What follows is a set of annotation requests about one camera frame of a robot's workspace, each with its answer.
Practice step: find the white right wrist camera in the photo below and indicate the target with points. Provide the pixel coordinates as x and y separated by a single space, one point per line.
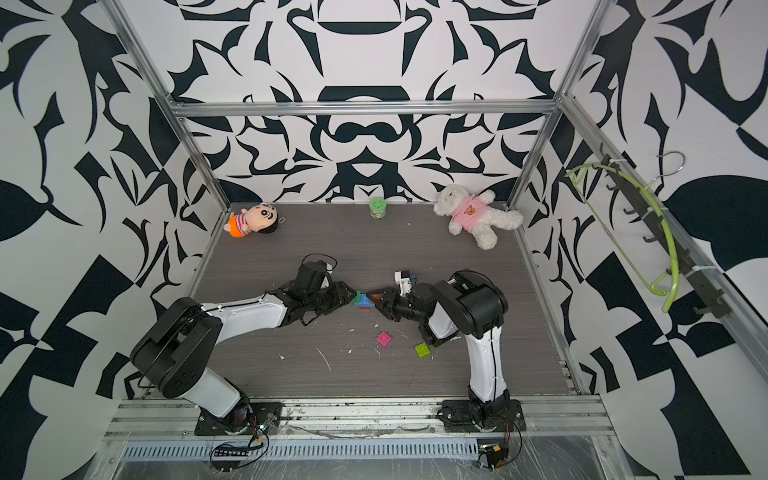
405 282

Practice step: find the cartoon boy plush doll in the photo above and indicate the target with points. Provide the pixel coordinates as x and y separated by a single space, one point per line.
262 218

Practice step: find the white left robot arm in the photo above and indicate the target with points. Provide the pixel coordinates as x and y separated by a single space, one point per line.
174 354

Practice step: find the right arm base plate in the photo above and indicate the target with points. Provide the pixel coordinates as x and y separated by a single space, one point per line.
474 416

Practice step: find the blue long lego brick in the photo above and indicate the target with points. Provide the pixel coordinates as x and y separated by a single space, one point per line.
365 303

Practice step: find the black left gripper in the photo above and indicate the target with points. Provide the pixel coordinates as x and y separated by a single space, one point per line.
341 294

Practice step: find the lime green lego brick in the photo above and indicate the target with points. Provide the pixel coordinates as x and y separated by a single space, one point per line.
422 350

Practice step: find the aluminium front rail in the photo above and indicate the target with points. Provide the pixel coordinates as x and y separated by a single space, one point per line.
346 418

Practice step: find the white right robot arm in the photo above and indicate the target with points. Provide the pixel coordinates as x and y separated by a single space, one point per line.
468 304

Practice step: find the pink lego brick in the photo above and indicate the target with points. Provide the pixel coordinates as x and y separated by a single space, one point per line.
384 339

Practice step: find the white teddy bear pink shirt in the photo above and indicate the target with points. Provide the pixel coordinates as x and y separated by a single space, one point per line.
474 214

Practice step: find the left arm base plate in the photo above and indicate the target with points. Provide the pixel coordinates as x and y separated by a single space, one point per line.
252 418

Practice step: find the black wall hook rack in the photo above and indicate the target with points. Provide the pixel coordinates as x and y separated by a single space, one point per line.
648 209

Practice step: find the green lidded plastic jar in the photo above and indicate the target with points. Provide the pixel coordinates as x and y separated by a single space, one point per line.
378 208

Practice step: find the green clothes hanger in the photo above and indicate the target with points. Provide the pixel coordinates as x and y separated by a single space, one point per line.
622 202

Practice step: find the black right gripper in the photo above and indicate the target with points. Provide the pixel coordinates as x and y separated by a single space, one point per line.
390 299

